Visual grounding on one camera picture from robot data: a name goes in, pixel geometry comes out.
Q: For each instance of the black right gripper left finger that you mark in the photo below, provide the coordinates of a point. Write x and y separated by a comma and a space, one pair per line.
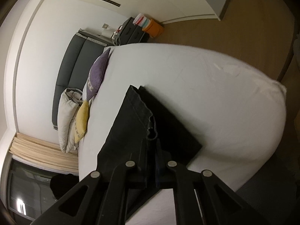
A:
103, 199

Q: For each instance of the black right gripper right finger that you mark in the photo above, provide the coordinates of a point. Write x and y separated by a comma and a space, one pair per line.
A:
203, 198

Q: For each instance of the black denim pants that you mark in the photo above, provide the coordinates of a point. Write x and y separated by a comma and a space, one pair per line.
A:
146, 132

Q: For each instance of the black round object by window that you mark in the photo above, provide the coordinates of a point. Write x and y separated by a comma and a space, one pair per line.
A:
60, 184

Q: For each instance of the beige curtain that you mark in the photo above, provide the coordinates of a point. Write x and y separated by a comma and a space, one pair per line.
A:
44, 154

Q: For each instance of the yellow cushion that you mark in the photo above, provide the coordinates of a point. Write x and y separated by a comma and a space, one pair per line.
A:
81, 121

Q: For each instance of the dark window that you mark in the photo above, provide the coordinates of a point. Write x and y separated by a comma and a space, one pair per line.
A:
28, 192

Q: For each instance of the grey white folded duvet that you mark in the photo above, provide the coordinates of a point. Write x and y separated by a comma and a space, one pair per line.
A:
69, 103

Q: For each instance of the purple cushion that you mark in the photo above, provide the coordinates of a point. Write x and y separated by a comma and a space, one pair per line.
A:
96, 74

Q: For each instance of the dark grey headboard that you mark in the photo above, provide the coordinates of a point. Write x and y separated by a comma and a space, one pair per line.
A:
82, 51

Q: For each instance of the dark nightstand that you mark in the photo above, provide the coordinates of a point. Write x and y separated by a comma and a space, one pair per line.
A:
131, 33

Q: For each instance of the orange box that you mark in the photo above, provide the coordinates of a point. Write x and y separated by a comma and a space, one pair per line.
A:
154, 29

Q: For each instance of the striped paper bag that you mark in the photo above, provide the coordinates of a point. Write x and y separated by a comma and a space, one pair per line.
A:
141, 21

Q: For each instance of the white wall switch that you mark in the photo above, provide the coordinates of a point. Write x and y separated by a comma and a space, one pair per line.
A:
105, 26

